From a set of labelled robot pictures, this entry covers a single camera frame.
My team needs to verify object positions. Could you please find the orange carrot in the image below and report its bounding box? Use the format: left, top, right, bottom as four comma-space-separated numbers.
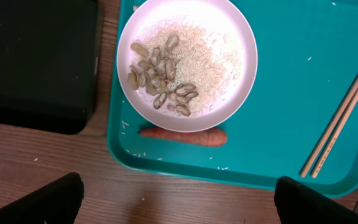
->
139, 128, 228, 147

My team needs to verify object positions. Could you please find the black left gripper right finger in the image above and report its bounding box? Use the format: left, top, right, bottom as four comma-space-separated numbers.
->
274, 176, 358, 224

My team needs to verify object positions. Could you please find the pink plate with food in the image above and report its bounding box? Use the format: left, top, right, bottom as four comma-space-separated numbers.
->
116, 1, 258, 133

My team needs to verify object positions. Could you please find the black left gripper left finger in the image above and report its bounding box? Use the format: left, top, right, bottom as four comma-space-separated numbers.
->
0, 172, 85, 224

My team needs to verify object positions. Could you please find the teal plastic tray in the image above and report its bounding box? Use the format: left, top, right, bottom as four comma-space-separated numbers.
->
107, 1, 358, 190

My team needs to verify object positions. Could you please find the black tray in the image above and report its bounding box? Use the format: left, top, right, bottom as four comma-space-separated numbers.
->
0, 0, 103, 134

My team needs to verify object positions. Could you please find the wooden chopstick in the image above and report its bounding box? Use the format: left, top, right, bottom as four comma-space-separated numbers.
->
311, 77, 358, 179
300, 75, 358, 179

